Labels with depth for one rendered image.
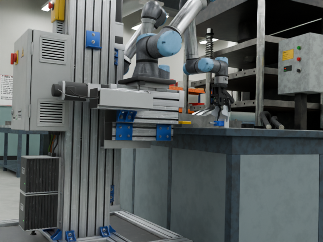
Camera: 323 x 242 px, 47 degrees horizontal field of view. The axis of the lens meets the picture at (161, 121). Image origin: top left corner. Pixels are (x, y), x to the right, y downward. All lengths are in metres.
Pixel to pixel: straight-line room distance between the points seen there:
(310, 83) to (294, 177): 0.85
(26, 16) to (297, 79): 7.86
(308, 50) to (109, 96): 1.56
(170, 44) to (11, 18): 8.02
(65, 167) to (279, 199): 1.09
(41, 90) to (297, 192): 1.39
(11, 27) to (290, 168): 8.30
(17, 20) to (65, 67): 7.84
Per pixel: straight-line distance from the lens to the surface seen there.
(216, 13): 3.42
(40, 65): 1.82
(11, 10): 9.69
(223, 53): 3.45
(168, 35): 1.79
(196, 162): 2.08
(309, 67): 2.70
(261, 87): 2.86
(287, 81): 2.83
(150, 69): 1.87
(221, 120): 2.11
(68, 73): 1.85
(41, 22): 9.82
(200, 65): 2.04
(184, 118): 2.34
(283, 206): 2.04
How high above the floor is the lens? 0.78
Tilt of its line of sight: 1 degrees up
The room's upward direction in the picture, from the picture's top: 1 degrees clockwise
